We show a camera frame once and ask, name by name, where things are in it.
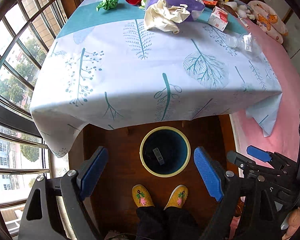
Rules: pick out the green paper ball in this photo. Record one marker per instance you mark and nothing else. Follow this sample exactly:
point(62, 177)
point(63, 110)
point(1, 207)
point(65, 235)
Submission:
point(107, 4)

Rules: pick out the person's right hand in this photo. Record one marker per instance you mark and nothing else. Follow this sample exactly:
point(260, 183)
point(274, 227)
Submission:
point(293, 224)

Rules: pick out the right yellow knitted slipper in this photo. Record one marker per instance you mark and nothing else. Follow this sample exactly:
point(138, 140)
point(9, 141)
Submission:
point(178, 197)

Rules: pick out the clear plastic bottle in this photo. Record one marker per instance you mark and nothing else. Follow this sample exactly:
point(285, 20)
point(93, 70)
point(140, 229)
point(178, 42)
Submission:
point(246, 43)

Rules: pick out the black trousers legs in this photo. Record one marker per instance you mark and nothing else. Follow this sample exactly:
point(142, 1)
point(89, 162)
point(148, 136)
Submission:
point(171, 223)

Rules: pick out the red white carton box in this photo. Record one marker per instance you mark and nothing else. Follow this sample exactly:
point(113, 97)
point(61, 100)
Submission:
point(218, 19)

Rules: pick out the bear print pillow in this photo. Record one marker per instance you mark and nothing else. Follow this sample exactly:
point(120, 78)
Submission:
point(268, 20)

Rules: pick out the left yellow knitted slipper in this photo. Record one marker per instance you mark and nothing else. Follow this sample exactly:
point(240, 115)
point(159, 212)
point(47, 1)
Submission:
point(141, 196)

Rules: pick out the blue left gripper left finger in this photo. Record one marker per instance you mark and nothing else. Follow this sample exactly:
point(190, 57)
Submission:
point(90, 172)

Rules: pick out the leaf-print white blue tablecloth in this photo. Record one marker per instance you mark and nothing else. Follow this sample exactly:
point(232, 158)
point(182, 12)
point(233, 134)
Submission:
point(104, 68)

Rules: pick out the yellow knitted slipper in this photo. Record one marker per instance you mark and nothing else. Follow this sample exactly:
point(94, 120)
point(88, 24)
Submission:
point(178, 197)
point(141, 196)

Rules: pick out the small orange red sachet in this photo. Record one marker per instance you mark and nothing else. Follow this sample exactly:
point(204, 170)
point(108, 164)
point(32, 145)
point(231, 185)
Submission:
point(210, 4)

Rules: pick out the white tissue paper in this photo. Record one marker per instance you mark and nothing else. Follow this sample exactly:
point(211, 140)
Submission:
point(164, 17)

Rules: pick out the plush bee toy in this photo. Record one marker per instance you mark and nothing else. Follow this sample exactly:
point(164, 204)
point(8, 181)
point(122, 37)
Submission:
point(237, 9)

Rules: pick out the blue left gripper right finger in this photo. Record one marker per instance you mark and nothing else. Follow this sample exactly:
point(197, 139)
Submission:
point(211, 172)

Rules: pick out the round blue trash bin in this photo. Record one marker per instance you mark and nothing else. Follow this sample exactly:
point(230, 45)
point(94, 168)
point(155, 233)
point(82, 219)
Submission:
point(165, 152)

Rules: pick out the window with metal bars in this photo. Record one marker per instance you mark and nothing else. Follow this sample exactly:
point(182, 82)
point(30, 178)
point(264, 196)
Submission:
point(28, 29)

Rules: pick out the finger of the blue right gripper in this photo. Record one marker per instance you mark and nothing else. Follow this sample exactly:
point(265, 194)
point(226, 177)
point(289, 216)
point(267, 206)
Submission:
point(259, 154)

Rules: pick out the pink bed sheet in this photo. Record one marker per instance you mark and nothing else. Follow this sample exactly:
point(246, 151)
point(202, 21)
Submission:
point(285, 136)

